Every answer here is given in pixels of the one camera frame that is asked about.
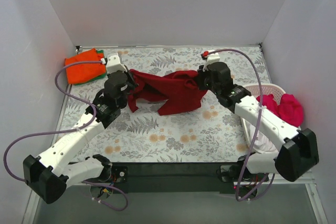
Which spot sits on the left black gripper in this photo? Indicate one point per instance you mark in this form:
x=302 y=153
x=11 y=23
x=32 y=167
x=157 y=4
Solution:
x=131 y=80

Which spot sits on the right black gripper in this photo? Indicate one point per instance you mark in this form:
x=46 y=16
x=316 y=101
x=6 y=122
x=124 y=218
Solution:
x=201 y=74

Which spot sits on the dark red t shirt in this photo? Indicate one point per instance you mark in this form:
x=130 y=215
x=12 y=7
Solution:
x=178 y=90

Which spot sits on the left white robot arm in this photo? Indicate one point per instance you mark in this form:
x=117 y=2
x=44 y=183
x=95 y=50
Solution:
x=51 y=172

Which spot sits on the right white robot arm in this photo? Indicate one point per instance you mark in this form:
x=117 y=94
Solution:
x=297 y=150

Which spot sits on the folded green t shirt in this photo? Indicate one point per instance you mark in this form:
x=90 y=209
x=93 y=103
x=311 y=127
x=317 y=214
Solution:
x=89 y=72

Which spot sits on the folded orange t shirt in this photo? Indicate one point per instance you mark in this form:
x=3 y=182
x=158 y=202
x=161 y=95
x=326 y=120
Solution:
x=73 y=71

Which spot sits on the floral table cloth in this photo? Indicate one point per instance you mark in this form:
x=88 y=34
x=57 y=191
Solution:
x=167 y=119

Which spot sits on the pink t shirt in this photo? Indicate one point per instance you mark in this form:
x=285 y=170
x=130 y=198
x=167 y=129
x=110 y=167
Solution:
x=289 y=109

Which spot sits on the white t shirt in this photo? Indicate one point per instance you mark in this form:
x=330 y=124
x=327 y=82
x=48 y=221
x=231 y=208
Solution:
x=262 y=144

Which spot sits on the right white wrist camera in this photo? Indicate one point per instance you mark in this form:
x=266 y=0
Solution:
x=210 y=57

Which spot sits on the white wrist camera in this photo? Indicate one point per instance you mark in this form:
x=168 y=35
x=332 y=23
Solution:
x=113 y=64
x=210 y=57

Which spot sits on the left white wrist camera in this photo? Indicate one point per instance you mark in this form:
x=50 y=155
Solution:
x=113 y=64

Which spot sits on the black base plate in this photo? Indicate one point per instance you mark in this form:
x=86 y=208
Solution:
x=173 y=177

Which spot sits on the aluminium frame rail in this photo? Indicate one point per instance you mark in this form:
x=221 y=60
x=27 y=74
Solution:
x=279 y=202

